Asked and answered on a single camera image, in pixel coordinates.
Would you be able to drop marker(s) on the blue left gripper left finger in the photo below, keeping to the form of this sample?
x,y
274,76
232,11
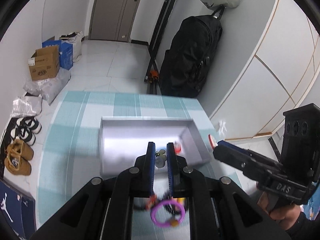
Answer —
x,y
150,167

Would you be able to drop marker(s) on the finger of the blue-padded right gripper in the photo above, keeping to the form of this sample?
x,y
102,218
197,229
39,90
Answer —
x,y
226,147

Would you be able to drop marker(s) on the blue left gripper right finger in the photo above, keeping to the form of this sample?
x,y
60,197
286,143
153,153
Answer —
x,y
171,166

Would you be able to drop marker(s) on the round white pin badge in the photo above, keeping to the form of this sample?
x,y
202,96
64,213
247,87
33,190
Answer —
x,y
212,141

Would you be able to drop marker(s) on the person's right hand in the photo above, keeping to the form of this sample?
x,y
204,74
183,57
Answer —
x,y
287,215

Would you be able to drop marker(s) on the teal plaid tablecloth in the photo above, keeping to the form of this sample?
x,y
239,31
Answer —
x,y
70,155

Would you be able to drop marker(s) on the black tripod stand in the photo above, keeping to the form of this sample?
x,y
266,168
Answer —
x,y
152,72

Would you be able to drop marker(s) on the large black duffel bag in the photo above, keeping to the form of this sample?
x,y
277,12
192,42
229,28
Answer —
x,y
187,63

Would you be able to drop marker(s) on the white wardrobe cabinet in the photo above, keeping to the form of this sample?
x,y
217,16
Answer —
x,y
277,77

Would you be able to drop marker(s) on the grey plastic mailer bag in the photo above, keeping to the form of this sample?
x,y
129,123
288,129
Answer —
x,y
49,88

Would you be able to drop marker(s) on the black white sneaker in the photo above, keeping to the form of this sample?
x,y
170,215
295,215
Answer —
x,y
24,134
31,123

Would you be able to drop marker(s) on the tan suede shoe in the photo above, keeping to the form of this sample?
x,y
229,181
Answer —
x,y
19,147
17,165

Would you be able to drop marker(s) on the blue cardboard box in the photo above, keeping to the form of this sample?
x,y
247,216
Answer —
x,y
65,52

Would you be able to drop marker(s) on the clear plastic bag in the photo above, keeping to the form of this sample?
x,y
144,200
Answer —
x,y
24,106

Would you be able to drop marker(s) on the white shopping bag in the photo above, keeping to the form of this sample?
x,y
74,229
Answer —
x,y
75,39

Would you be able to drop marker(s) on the brown cardboard box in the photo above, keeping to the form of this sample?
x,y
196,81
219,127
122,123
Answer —
x,y
44,63

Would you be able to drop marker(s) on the blue jordan shoe box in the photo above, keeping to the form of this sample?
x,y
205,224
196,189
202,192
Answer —
x,y
19,210

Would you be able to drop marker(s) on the grey wooden door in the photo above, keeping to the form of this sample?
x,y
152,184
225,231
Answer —
x,y
112,20

